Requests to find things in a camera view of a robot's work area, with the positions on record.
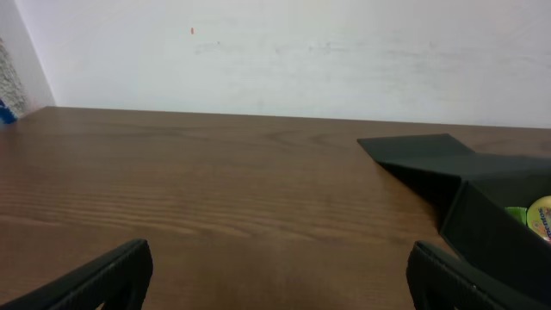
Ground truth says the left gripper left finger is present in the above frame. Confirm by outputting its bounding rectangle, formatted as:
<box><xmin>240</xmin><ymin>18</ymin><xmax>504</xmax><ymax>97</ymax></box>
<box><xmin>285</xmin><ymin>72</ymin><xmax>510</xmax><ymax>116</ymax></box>
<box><xmin>1</xmin><ymin>239</ymin><xmax>153</xmax><ymax>310</ymax></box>

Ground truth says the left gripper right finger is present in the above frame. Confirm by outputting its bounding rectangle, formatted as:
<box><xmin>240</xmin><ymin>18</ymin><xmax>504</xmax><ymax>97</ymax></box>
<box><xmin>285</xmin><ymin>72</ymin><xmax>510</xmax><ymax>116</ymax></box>
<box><xmin>406</xmin><ymin>241</ymin><xmax>550</xmax><ymax>310</ymax></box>

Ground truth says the black gift box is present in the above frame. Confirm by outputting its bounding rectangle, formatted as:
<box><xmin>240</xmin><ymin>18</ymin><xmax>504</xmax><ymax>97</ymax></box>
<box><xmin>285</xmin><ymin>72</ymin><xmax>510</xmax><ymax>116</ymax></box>
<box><xmin>358</xmin><ymin>133</ymin><xmax>550</xmax><ymax>305</ymax></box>

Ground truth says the yellow Mentos bottle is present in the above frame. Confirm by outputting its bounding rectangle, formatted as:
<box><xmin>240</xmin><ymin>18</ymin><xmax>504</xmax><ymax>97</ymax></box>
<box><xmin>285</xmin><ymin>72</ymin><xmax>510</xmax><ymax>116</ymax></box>
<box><xmin>526</xmin><ymin>195</ymin><xmax>551</xmax><ymax>243</ymax></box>

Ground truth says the Haribo gummy bag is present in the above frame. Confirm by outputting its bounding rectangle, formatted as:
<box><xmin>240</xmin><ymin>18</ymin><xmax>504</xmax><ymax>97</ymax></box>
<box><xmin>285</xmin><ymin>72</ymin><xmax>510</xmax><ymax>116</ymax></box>
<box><xmin>505</xmin><ymin>207</ymin><xmax>528</xmax><ymax>226</ymax></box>

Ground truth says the blue object at wall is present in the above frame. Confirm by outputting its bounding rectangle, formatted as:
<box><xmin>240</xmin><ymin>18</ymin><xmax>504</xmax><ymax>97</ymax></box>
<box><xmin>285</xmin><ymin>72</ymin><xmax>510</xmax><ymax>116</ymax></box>
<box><xmin>0</xmin><ymin>100</ymin><xmax>17</xmax><ymax>125</ymax></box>

